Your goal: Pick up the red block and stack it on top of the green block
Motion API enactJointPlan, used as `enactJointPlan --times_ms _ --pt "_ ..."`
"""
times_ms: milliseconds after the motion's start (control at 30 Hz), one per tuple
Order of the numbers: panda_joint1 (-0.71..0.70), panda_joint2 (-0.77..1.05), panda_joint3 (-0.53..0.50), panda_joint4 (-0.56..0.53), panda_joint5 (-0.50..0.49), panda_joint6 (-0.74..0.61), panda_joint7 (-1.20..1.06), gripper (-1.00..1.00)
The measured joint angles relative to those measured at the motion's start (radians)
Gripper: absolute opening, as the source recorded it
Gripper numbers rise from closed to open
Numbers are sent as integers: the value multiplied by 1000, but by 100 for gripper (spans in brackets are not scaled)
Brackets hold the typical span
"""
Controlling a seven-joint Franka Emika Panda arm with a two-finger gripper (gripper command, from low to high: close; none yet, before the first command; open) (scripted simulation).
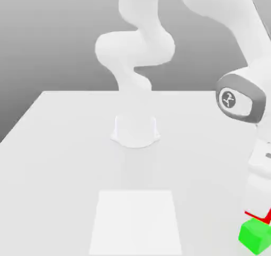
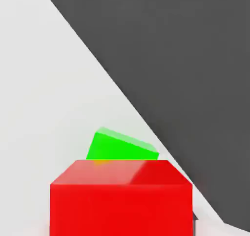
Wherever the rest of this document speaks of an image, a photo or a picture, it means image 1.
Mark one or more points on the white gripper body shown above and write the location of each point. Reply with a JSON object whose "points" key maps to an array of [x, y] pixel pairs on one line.
{"points": [[257, 192]]}

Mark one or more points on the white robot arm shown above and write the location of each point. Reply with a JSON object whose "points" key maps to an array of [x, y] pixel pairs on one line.
{"points": [[135, 48]]}

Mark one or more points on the small red cube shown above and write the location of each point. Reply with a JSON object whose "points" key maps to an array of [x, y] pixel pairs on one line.
{"points": [[268, 218]]}

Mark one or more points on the small green cube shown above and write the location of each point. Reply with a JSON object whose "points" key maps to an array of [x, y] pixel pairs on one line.
{"points": [[254, 237]]}

